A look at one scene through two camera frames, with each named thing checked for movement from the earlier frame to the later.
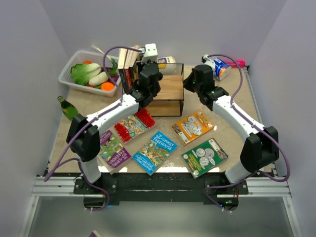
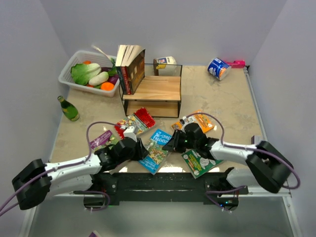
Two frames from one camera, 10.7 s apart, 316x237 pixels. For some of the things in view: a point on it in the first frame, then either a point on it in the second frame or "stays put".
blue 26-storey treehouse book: x=151 y=156 stays put
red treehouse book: x=133 y=125 stays put
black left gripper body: x=141 y=65 → x=132 y=156
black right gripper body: x=190 y=85 → x=186 y=143
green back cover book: x=204 y=157 stays put
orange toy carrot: x=107 y=86 stays put
